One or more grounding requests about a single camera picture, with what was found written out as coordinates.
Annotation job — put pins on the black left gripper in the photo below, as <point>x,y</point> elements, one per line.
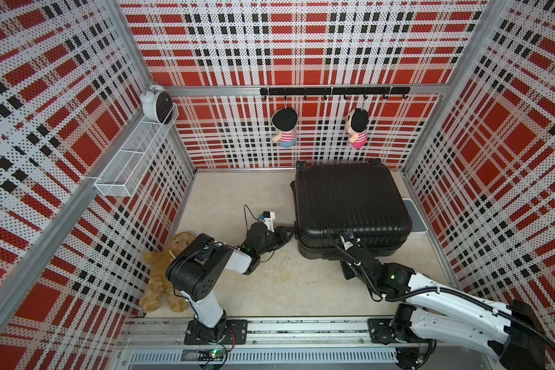
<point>280,231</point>

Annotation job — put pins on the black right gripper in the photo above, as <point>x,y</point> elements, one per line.
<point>346,270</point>

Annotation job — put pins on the black hard-shell suitcase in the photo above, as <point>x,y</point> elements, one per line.
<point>361,197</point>

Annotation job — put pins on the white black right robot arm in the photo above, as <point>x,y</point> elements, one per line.
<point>511,333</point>

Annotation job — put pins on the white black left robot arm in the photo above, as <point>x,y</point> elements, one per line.
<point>195,272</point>

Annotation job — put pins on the white grey tissue box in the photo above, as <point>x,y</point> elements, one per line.
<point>419,228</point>

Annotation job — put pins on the blue-dressed hanging doll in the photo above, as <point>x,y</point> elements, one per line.
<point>285,122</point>

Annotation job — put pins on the pink-dressed hanging doll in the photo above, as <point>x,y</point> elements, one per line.
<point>355,126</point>

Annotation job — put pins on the brown teddy bear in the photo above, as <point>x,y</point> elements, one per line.
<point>159,287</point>

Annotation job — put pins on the white alarm clock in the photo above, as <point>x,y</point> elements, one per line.
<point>157,104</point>

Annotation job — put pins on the white wire wall shelf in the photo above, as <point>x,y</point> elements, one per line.
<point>125,172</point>

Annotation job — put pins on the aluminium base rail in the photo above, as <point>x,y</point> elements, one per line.
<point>320,342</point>

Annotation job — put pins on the black wall hook rail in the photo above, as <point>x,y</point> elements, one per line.
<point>384,91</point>

